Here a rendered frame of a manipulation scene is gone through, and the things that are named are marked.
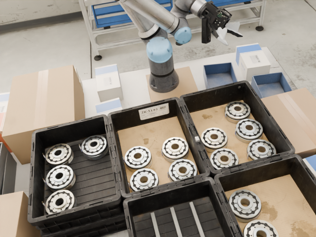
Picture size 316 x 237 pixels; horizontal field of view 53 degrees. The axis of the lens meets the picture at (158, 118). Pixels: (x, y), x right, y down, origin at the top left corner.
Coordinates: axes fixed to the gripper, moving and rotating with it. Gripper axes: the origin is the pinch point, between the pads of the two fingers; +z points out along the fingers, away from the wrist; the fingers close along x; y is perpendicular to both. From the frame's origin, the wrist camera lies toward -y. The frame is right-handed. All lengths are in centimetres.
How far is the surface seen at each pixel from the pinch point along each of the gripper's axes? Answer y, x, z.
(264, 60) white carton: -11.4, 27.5, 12.4
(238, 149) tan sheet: -16.6, -32.0, 31.7
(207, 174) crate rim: -13, -56, 29
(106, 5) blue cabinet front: -88, 76, -129
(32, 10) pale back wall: -165, 83, -229
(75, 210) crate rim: -33, -88, 7
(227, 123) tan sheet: -18.1, -22.6, 21.5
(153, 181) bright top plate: -28, -62, 17
